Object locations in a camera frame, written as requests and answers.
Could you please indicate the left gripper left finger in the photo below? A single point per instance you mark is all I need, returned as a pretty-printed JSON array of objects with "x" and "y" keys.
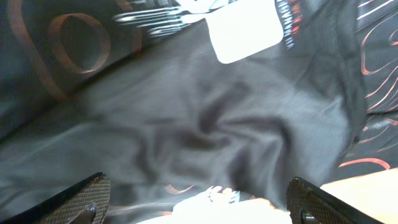
[{"x": 84, "y": 202}]

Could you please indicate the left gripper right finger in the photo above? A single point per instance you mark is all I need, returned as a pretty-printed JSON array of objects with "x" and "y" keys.
[{"x": 308, "y": 204}]

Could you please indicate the black printed cycling jersey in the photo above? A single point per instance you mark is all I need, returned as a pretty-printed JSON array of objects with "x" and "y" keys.
[{"x": 193, "y": 102}]

